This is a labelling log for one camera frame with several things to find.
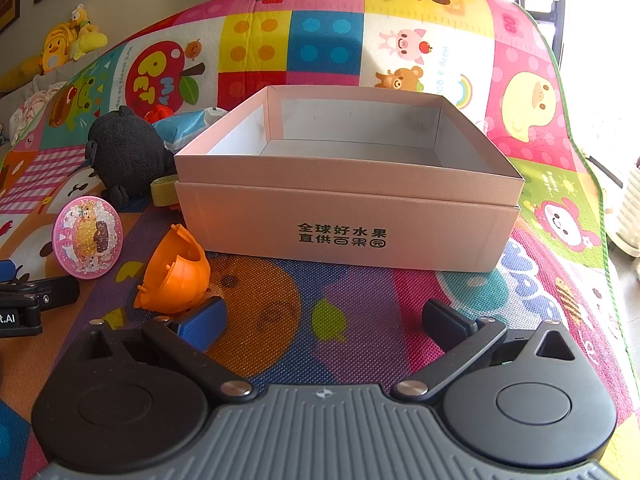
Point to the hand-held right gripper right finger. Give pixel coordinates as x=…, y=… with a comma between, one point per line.
x=437, y=317

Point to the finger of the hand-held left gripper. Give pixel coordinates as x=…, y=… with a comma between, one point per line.
x=6, y=266
x=52, y=292

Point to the beige sofa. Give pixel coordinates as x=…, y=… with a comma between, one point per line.
x=12, y=102

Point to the orange plastic toy shell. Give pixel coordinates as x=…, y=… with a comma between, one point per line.
x=175, y=270

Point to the colourful cartoon play mat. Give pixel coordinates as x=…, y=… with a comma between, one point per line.
x=310, y=300

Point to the black-topped toy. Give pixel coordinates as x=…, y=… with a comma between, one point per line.
x=162, y=191

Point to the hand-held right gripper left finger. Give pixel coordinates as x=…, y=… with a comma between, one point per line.
x=200, y=320

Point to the pink round glitter toy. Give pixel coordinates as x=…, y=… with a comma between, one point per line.
x=87, y=237

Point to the red plastic toy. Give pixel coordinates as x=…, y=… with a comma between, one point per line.
x=161, y=112

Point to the black plush toy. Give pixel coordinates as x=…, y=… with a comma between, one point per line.
x=125, y=150

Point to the white ribbed planter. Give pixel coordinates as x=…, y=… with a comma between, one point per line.
x=627, y=210

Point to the blue cotton pad packet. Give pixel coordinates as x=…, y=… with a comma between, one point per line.
x=175, y=127

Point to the yellow duck plush toy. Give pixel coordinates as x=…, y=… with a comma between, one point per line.
x=55, y=50

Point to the pink crumpled clothes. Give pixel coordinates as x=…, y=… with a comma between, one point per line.
x=35, y=110

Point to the pale yellow plush toy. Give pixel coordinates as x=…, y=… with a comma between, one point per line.
x=90, y=40

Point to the pink cardboard box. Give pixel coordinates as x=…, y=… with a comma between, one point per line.
x=350, y=220

